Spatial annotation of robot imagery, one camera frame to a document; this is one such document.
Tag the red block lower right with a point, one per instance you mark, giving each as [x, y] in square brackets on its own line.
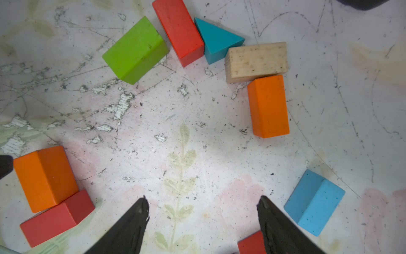
[253, 244]

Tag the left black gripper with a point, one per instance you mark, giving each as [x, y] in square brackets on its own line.
[6, 165]

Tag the orange rectangular block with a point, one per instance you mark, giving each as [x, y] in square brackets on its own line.
[268, 107]

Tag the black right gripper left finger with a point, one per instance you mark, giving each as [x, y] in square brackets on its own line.
[126, 235]

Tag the natural wood rectangular block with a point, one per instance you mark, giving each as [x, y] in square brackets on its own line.
[247, 63]

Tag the green rectangular block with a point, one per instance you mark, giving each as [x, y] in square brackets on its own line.
[136, 52]

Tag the light blue block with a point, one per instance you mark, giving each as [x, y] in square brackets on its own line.
[313, 202]

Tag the dark red rectangular block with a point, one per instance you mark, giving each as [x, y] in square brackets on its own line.
[58, 219]

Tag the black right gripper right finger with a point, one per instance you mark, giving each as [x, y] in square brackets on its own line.
[280, 235]

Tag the teal triangular block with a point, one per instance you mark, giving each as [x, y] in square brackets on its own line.
[217, 40]

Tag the orange block near green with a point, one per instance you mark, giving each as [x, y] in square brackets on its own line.
[46, 177]

